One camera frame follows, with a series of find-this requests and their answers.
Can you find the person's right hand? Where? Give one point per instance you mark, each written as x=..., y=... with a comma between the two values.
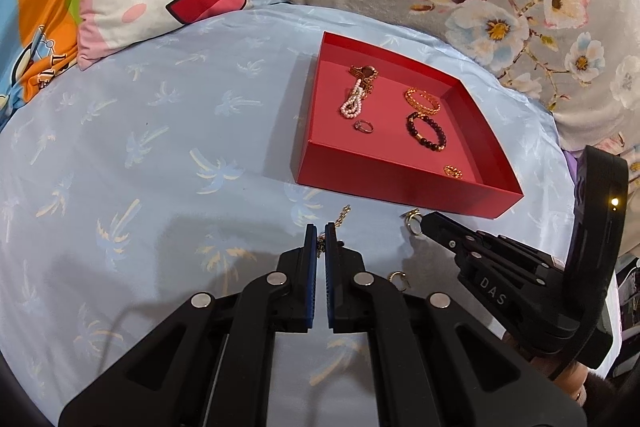
x=570, y=382

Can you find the black and gold earring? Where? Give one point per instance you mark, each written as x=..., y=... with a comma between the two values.
x=412, y=222

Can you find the gold ear cuff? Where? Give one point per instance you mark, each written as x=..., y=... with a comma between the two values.
x=398, y=279

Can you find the orange blue cartoon pillow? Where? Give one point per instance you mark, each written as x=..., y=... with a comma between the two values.
x=40, y=7

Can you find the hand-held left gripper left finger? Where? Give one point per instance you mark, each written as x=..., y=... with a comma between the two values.
x=311, y=277

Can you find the light blue palm-print bedsheet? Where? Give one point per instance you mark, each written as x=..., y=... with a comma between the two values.
x=150, y=207

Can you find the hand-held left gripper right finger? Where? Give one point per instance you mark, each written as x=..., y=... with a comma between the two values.
x=330, y=277

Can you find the purple flat object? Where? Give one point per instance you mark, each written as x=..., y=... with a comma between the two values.
x=570, y=164

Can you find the gold wristwatch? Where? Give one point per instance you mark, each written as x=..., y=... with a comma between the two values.
x=365, y=73

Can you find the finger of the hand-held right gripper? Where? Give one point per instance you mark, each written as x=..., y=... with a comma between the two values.
x=480, y=257

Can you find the red cardboard box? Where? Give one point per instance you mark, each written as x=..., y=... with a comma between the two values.
x=390, y=177

